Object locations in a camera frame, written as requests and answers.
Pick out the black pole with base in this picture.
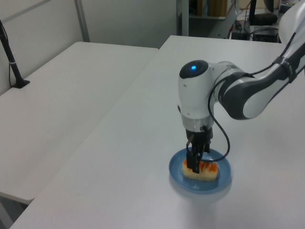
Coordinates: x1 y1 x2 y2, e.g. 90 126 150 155
0 20 31 90

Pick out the bread with orange topping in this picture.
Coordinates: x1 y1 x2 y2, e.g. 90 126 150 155
182 159 219 182

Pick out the blue round plate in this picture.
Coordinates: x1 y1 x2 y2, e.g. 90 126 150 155
169 148 232 194

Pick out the wooden box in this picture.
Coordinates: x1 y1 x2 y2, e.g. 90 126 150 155
196 0 228 18

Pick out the grey metal partition post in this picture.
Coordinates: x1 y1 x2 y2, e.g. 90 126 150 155
74 0 91 43

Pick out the grey metal rack post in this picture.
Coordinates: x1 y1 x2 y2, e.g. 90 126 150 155
176 0 190 37

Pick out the dark brown bag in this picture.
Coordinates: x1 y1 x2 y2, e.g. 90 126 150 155
254 12 279 25

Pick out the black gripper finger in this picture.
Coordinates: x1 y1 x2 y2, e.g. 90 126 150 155
196 144 205 160
186 142 201 174

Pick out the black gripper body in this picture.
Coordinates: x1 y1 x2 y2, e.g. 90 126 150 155
185 127 214 154

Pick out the black electronics box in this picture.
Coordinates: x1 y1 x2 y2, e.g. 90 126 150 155
252 26 280 43

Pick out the small black box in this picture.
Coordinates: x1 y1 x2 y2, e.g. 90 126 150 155
231 31 250 41

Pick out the black monitor stand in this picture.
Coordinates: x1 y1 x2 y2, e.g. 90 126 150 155
248 0 257 25

